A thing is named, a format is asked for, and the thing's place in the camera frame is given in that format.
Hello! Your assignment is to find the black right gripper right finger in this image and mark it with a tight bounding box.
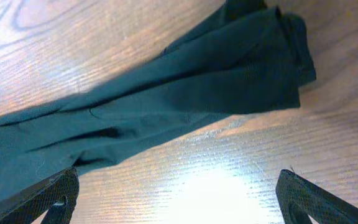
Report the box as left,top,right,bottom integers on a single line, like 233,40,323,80
275,169,358,224

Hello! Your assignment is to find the black leggings red waistband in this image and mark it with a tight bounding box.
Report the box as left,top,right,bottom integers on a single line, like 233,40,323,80
0,1,316,201

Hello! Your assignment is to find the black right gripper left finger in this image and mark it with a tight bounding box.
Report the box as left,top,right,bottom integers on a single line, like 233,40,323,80
0,167,80,224

